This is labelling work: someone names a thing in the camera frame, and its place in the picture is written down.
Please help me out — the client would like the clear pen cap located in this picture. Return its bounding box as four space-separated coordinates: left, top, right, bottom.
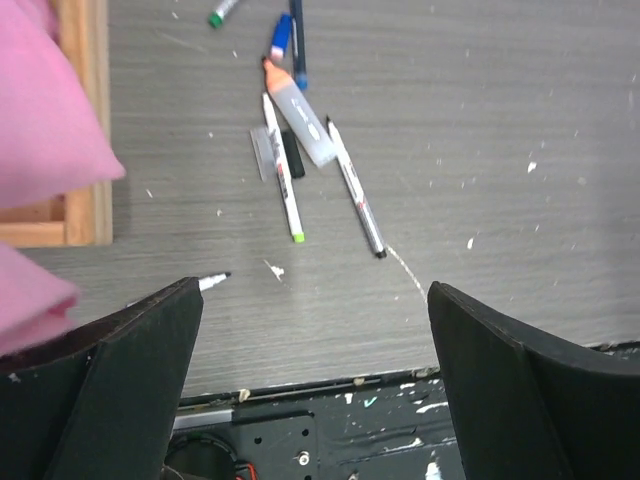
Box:
249 126 276 182

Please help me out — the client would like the white marker with blue end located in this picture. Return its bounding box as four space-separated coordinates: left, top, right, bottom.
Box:
125 271 232 308

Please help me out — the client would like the white pen with lime end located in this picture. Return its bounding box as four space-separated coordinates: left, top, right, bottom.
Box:
262 92 305 243

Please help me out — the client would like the white marker with green end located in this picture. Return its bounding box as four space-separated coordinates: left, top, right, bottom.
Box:
208 0 240 29

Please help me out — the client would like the white pen with black end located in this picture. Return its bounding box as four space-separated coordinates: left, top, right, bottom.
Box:
326 116 387 259

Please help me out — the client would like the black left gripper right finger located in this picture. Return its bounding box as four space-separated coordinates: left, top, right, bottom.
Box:
428 282 639 479

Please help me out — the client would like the grey highlighter with orange tip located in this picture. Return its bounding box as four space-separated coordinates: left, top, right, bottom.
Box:
262 57 337 168

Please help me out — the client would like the blue marker cap with eraser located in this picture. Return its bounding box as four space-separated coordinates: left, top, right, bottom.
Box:
269 13 292 62

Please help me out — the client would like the black pen cap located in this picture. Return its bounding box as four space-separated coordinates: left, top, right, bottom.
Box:
281 129 305 179

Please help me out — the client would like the pink cloth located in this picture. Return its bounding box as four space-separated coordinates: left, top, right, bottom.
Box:
0 0 127 357

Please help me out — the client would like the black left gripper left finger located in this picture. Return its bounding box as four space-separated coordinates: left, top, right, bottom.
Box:
1 277 203 479

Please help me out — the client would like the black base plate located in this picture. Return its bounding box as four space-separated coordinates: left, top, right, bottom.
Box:
164 342 640 480

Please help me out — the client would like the wooden rack base tray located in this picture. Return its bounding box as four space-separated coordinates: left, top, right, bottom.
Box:
1 1 124 248

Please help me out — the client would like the dark blue pen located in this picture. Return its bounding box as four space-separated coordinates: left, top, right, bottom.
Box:
289 0 308 91

